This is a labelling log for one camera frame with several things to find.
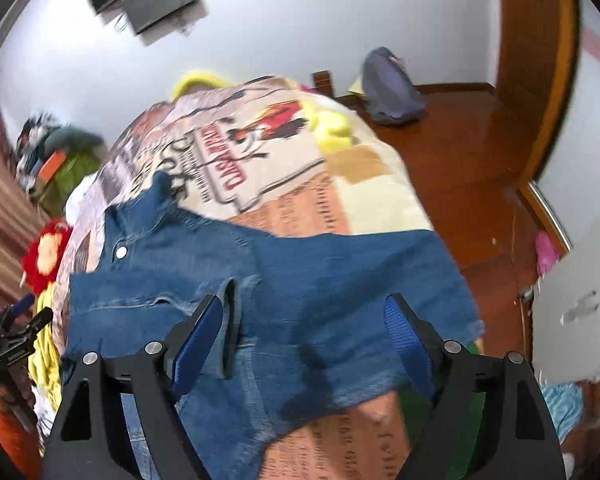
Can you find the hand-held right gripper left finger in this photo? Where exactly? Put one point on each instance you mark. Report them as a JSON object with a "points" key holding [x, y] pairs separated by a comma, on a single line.
{"points": [[197, 345]]}

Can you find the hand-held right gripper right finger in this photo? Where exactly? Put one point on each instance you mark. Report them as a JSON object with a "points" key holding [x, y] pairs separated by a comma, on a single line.
{"points": [[410, 345]]}

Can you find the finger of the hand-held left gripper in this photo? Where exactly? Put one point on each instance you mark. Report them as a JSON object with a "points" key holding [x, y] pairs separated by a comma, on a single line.
{"points": [[17, 307], [39, 320]]}

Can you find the blue denim garment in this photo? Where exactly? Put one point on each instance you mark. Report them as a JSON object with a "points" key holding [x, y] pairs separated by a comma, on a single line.
{"points": [[305, 280]]}

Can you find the red plush toy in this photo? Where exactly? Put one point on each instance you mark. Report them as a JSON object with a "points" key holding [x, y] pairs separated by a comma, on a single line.
{"points": [[45, 255]]}

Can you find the green cloth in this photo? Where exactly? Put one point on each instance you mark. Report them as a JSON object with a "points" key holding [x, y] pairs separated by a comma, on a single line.
{"points": [[472, 400]]}

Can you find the orange cloth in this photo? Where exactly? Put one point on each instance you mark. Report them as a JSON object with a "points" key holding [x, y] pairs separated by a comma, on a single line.
{"points": [[15, 435]]}

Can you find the striped curtain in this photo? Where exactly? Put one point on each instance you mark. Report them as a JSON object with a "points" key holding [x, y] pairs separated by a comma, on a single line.
{"points": [[5, 210]]}

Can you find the white cloth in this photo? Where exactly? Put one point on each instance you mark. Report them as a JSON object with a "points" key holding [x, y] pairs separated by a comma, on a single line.
{"points": [[80, 200]]}

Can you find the orange box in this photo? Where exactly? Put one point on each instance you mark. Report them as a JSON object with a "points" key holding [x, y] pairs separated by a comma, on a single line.
{"points": [[50, 165]]}

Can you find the pink bag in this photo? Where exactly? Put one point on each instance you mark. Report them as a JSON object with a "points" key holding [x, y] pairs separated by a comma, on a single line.
{"points": [[546, 255]]}

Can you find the turquoise striped cloth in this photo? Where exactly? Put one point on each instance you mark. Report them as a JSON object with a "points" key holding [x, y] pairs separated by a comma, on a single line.
{"points": [[562, 410]]}

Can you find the pile of mixed clutter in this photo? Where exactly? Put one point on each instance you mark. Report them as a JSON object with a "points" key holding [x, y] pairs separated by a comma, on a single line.
{"points": [[32, 140]]}

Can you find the grey-green cushion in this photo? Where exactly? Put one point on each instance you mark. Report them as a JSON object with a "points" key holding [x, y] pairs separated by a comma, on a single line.
{"points": [[77, 137]]}

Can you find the white board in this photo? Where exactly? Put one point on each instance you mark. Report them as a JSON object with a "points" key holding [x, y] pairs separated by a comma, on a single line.
{"points": [[580, 270]]}

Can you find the printed blanket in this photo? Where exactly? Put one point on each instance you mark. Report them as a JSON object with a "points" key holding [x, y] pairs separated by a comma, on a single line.
{"points": [[280, 160]]}

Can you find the grey-blue backpack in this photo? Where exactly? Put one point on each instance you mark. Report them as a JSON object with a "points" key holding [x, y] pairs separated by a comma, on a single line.
{"points": [[392, 90]]}

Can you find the pale yellow cloth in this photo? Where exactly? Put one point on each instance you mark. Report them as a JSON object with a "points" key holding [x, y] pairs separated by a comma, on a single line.
{"points": [[356, 86]]}

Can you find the wooden chair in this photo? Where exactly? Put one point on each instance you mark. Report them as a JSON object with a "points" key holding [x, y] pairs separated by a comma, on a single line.
{"points": [[324, 84]]}

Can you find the wooden door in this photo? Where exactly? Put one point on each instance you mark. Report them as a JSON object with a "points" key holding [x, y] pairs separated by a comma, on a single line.
{"points": [[535, 60]]}

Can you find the metal rail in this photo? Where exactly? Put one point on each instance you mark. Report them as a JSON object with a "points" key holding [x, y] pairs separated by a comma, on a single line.
{"points": [[550, 215]]}

